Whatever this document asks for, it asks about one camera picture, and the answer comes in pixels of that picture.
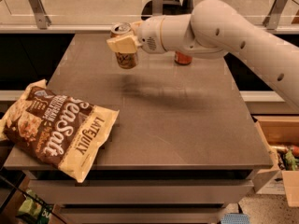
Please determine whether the black office chair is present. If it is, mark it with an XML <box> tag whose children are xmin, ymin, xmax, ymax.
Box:
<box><xmin>140</xmin><ymin>0</ymin><xmax>198</xmax><ymax>21</ymax></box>

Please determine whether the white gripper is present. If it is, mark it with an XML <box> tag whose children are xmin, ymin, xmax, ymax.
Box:
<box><xmin>107</xmin><ymin>16</ymin><xmax>166</xmax><ymax>54</ymax></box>

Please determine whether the orange patterned soda can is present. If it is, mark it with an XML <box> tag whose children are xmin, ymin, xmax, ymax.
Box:
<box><xmin>110</xmin><ymin>22</ymin><xmax>138</xmax><ymax>69</ymax></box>

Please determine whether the metal railing bracket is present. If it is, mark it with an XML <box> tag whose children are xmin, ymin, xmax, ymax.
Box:
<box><xmin>263</xmin><ymin>0</ymin><xmax>288</xmax><ymax>30</ymax></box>
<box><xmin>28</xmin><ymin>0</ymin><xmax>51</xmax><ymax>29</ymax></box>
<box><xmin>152</xmin><ymin>0</ymin><xmax>163</xmax><ymax>16</ymax></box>

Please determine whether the right metal railing bracket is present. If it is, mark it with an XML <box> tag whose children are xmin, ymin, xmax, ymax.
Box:
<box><xmin>263</xmin><ymin>0</ymin><xmax>288</xmax><ymax>30</ymax></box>

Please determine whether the left metal railing bracket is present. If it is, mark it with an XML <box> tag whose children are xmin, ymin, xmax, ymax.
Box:
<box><xmin>28</xmin><ymin>0</ymin><xmax>51</xmax><ymax>29</ymax></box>

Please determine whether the sea salt chips bag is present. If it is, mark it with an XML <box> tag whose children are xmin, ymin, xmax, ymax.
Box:
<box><xmin>1</xmin><ymin>80</ymin><xmax>119</xmax><ymax>183</ymax></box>

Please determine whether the cardboard box with items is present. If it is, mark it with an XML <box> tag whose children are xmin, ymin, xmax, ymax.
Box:
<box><xmin>253</xmin><ymin>116</ymin><xmax>299</xmax><ymax>207</ymax></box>

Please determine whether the middle metal railing bracket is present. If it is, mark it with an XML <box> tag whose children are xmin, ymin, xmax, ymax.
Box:
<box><xmin>152</xmin><ymin>0</ymin><xmax>163</xmax><ymax>16</ymax></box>

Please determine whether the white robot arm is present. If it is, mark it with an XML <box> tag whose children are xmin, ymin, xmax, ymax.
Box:
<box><xmin>107</xmin><ymin>0</ymin><xmax>299</xmax><ymax>108</ymax></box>

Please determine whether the green snack bag on floor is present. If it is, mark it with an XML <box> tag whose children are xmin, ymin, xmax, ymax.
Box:
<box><xmin>16</xmin><ymin>189</ymin><xmax>52</xmax><ymax>224</ymax></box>

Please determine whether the red cola can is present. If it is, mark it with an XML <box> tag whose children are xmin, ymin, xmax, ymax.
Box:
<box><xmin>175</xmin><ymin>51</ymin><xmax>192</xmax><ymax>65</ymax></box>

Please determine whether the blue mesh object on floor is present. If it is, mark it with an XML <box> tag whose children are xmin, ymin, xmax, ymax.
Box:
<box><xmin>221</xmin><ymin>214</ymin><xmax>250</xmax><ymax>224</ymax></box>

